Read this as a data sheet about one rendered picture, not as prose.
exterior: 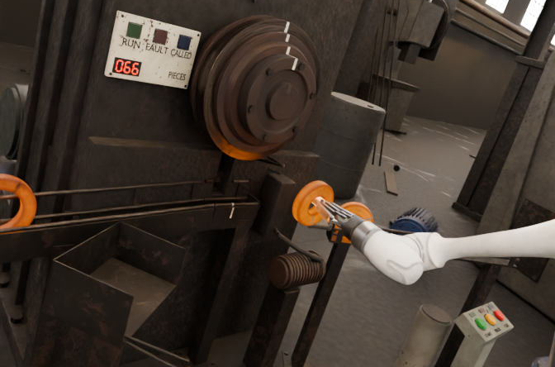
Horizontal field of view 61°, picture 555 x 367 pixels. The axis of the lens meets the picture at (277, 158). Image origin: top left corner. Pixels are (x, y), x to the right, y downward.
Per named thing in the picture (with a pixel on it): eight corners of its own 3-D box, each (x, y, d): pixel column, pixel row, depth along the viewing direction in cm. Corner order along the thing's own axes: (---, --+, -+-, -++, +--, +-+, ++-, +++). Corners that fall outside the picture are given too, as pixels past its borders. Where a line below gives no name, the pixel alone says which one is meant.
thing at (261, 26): (176, 149, 147) (215, -3, 135) (284, 155, 179) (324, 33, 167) (187, 157, 143) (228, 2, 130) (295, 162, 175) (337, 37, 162)
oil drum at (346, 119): (285, 173, 462) (314, 86, 438) (325, 173, 502) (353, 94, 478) (327, 201, 421) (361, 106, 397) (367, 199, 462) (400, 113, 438)
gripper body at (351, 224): (346, 244, 139) (325, 227, 145) (363, 241, 145) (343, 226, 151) (355, 222, 137) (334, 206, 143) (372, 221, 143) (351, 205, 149)
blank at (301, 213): (298, 182, 148) (305, 187, 146) (333, 178, 158) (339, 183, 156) (286, 224, 154) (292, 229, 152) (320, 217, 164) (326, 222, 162)
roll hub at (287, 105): (226, 135, 144) (252, 45, 137) (291, 140, 163) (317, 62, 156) (237, 141, 140) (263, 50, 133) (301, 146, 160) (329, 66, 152)
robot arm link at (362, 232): (377, 254, 142) (362, 243, 146) (389, 228, 139) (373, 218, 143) (358, 258, 135) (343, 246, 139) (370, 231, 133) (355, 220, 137)
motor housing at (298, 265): (234, 360, 195) (272, 248, 181) (272, 348, 210) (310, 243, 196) (252, 383, 186) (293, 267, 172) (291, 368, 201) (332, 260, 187)
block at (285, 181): (248, 226, 188) (265, 170, 181) (263, 224, 193) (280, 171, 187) (263, 239, 180) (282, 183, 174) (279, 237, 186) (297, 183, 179)
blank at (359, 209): (338, 241, 190) (339, 245, 187) (328, 207, 185) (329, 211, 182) (375, 231, 189) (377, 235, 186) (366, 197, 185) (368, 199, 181)
